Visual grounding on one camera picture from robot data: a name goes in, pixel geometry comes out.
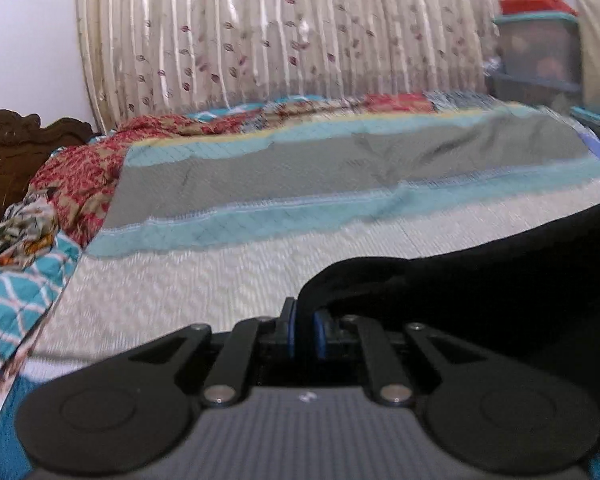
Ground crumpled multicolour scarf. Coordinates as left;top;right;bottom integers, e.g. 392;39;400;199
0;192;61;267

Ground clear storage box teal lid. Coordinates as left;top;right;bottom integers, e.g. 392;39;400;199
491;12;582;85

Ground red floral blanket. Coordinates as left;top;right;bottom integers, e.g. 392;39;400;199
30;114;263;249

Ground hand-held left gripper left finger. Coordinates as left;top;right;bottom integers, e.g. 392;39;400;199
127;299;298;406

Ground red cloth bundle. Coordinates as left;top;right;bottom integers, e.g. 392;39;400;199
499;0;579;18

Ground black pants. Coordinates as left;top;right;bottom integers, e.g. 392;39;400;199
300;195;600;456

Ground patchwork patterned cloth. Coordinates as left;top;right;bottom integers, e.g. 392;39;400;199
187;91;437;126

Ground teal white lattice quilt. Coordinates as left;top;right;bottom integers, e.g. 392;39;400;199
0;232;84;461

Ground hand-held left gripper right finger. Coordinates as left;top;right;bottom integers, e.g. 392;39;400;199
312;310;485;406

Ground carved wooden headboard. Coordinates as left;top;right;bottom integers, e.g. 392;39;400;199
0;110;102;247

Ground beige leaf print curtain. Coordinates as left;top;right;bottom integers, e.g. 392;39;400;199
75;0;507;131

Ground striped patterned bedsheet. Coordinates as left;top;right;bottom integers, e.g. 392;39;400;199
20;91;600;386

